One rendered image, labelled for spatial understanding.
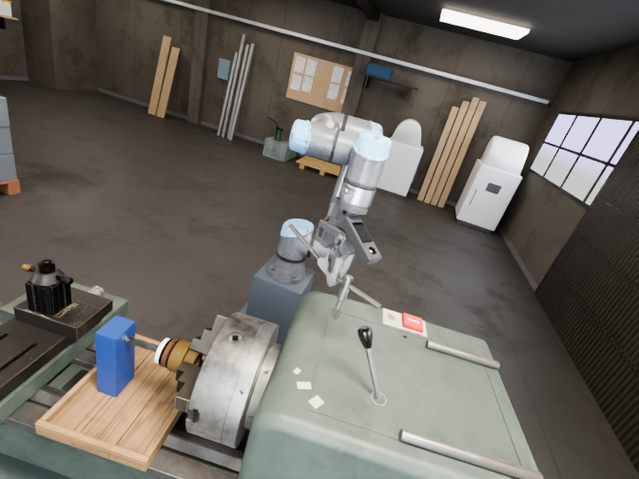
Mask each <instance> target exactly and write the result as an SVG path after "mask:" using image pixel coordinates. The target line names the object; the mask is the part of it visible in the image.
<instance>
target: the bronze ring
mask: <svg viewBox="0 0 639 479"><path fill-rule="evenodd" d="M191 343H192V342H188V341H185V340H178V339H174V338H170V339H169V340H168V341H167V342H166V344H165V345H164V347H163V348H162V351H161V353H160V356H159V361H158V362H159V365H160V366H162V367H164V368H167V370H168V371H170V372H173V373H176V372H177V369H178V367H179V366H180V365H181V363H182V362H183V361H184V362H186V363H189V364H192V365H195V366H198V367H199V366H200V363H201V361H202V358H203V353H200V352H197V351H194V350H191V349H190V346H191Z"/></svg>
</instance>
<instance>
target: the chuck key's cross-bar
mask: <svg viewBox="0 0 639 479"><path fill-rule="evenodd" d="M288 227H289V228H290V229H291V230H292V231H293V232H294V234H295V235H296V236H297V237H298V238H299V239H300V241H301V242H302V243H303V244H304V245H305V247H306V248H307V249H308V250H309V251H310V252H311V254H312V255H313V256H314V257H315V258H316V260H318V259H319V258H320V255H319V254H318V253H317V252H316V251H315V250H314V248H313V247H312V246H311V245H310V244H309V243H308V242H307V240H306V239H305V238H304V237H303V236H302V235H301V233H300V232H299V231H298V230H297V229H296V228H295V226H294V225H293V224H292V223H290V224H289V225H288ZM348 289H349V290H351V291H352V292H354V293H355V294H357V295H358V296H359V297H361V298H363V299H364V300H366V301H367V302H369V303H370V304H371V305H373V306H374V307H376V308H377V309H380V307H381V304H379V303H378V302H376V301H375V300H373V299H372V298H370V297H368V296H367V295H365V294H364V293H362V292H361V291H360V290H359V289H358V288H356V287H355V286H353V285H352V284H350V285H348Z"/></svg>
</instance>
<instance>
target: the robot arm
mask: <svg viewBox="0 0 639 479"><path fill-rule="evenodd" d="M391 144H392V142H391V140H390V139H389V138H387V137H384V136H382V127H381V125H379V124H376V123H373V122H371V121H366V120H363V119H360V118H357V117H353V116H349V115H346V114H343V113H337V112H326V113H321V114H318V115H317V116H315V117H314V118H313V119H312V120H311V122H309V121H303V120H296V121H295V122H294V124H293V126H292V130H291V134H290V139H289V148H290V149H291V150H293V151H296V152H299V153H300V154H305V155H309V156H312V157H316V158H319V159H323V160H326V161H329V162H333V163H339V164H341V167H340V170H339V176H338V179H337V183H336V186H335V190H334V193H333V196H332V199H331V203H330V207H329V210H328V214H327V216H326V217H325V218H324V220H320V221H319V226H318V229H315V228H314V225H313V223H312V222H309V221H308V220H300V219H293V220H288V221H286V222H285V223H284V224H283V226H282V229H281V235H280V240H279V244H278V249H277V253H276V255H275V256H274V257H273V259H272V261H271V262H270V264H269V267H268V274H269V276H270V277H271V278H272V279H274V280H276V281H278V282H281V283H284V284H298V283H300V282H302V281H303V280H304V277H305V264H304V260H305V258H310V259H316V258H315V257H314V256H313V255H312V254H311V252H310V251H309V250H308V249H307V248H306V247H305V245H304V244H303V243H302V242H301V241H300V239H299V238H298V237H297V236H296V235H295V234H294V232H293V231H292V230H291V229H290V228H289V227H288V225H289V224H290V223H292V224H293V225H294V226H295V228H296V229H297V230H298V231H299V232H300V233H301V235H302V236H303V237H304V238H305V239H306V240H307V242H308V243H309V244H310V245H311V246H312V247H313V248H314V250H315V251H316V252H317V253H318V254H319V255H320V258H319V259H318V266H319V268H320V269H321V270H322V271H323V272H324V274H325V275H326V277H327V284H328V286H329V287H331V286H334V285H336V284H337V283H338V281H337V280H336V279H337V276H340V277H341V278H342V277H343V276H344V275H345V274H346V272H347V270H348V269H349V268H350V267H351V265H352V263H353V262H354V260H355V258H356V256H357V255H358V257H359V259H360V261H361V263H362V264H363V265H366V264H372V263H376V262H378V261H379V260H381V254H380V253H379V251H378V249H377V247H376V245H375V244H374V242H373V240H372V238H371V236H370V235H369V233H368V231H367V229H366V227H365V226H364V224H363V222H362V220H361V218H360V216H359V215H366V214H367V211H368V208H369V206H371V203H372V200H373V197H374V196H375V193H376V189H377V186H378V182H379V179H380V176H381V173H382V170H383V168H384V165H385V163H386V160H387V159H388V157H389V151H390V147H391Z"/></svg>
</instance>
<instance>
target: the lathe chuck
mask: <svg viewBox="0 0 639 479"><path fill-rule="evenodd" d="M265 322H266V321H265V320H262V319H259V318H256V317H253V316H248V315H245V314H242V313H239V312H237V313H234V314H232V315H231V316H230V317H229V318H228V319H227V320H226V321H225V323H224V324H223V326H222V327H221V329H220V330H219V331H218V333H217V335H216V337H215V339H214V340H213V342H212V344H211V346H210V348H209V350H208V353H207V355H206V357H205V359H204V361H203V365H202V367H201V369H200V372H199V374H198V377H197V380H196V382H195V385H194V388H193V391H192V394H191V397H190V400H189V404H188V409H189V410H193V409H196V410H199V411H198V412H199V413H200V414H201V415H200V419H199V422H197V424H196V423H193V422H192V420H190V419H187V418H186V420H185V426H186V430H187V431H188V432H189V433H192V434H195V435H198V436H200V437H203V438H206V439H209V440H212V441H215V442H218V443H220V444H222V435H223V426H224V422H225V418H226V415H227V412H228V409H229V405H230V402H231V399H232V396H233V393H234V391H235V388H236V385H237V382H238V380H239V377H240V374H241V372H242V367H243V365H244V362H245V360H246V358H247V356H248V354H249V351H250V349H251V347H252V345H253V343H254V340H255V338H256V336H257V334H258V332H259V331H260V329H261V327H262V325H263V324H264V323H265ZM233 333H238V334H240V335H241V336H242V341H241V342H240V343H238V344H232V343H230V342H229V340H228V337H229V336H230V335H231V334H233Z"/></svg>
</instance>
